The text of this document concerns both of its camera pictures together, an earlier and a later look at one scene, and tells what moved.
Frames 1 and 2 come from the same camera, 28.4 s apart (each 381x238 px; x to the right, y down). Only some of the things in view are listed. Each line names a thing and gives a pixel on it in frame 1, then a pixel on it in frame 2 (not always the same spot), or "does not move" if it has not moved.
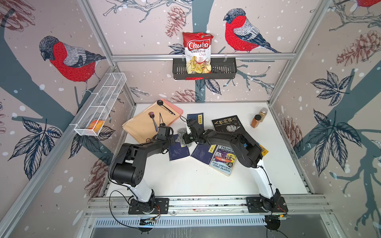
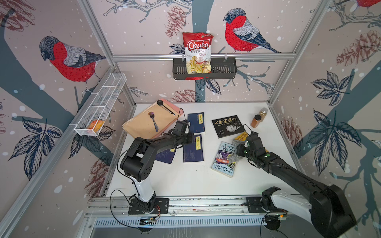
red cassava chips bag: (197, 47) does not move
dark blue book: (204, 152) → (193, 152)
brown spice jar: (255, 121) does not move
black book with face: (231, 124) does not move
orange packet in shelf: (96, 125) does not move
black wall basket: (223, 68) does not move
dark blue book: (176, 151) → (166, 155)
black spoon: (160, 102) does not move
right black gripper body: (189, 139) → (243, 151)
